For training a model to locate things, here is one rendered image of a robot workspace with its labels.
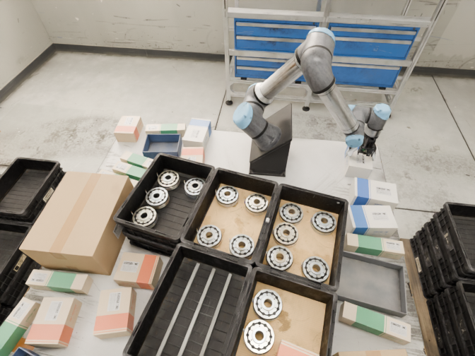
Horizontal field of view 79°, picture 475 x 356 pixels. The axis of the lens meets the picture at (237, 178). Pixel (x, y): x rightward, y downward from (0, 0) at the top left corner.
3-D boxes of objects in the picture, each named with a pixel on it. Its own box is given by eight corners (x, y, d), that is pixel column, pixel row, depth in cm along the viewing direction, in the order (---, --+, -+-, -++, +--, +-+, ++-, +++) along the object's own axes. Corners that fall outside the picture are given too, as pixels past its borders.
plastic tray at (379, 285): (399, 270, 125) (403, 265, 122) (401, 318, 113) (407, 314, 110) (335, 254, 130) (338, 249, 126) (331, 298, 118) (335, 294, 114)
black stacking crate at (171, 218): (164, 168, 149) (159, 152, 140) (217, 182, 143) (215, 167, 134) (121, 233, 126) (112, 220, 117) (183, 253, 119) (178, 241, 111)
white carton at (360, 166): (344, 150, 171) (348, 140, 164) (365, 154, 169) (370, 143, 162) (344, 176, 159) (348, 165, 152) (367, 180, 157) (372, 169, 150)
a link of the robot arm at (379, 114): (372, 100, 133) (392, 103, 132) (365, 119, 142) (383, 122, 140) (373, 111, 129) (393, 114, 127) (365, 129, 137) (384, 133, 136)
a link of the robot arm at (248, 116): (246, 140, 146) (227, 124, 139) (252, 121, 152) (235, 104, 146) (263, 133, 137) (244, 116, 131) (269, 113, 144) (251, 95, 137)
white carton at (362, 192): (349, 205, 147) (354, 195, 140) (349, 187, 154) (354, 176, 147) (390, 213, 144) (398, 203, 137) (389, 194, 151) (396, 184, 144)
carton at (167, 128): (186, 130, 184) (185, 123, 179) (186, 137, 180) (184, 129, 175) (148, 131, 183) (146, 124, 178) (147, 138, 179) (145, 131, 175)
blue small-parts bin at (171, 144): (145, 160, 168) (141, 152, 162) (150, 142, 177) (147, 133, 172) (179, 159, 167) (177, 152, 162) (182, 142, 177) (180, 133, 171)
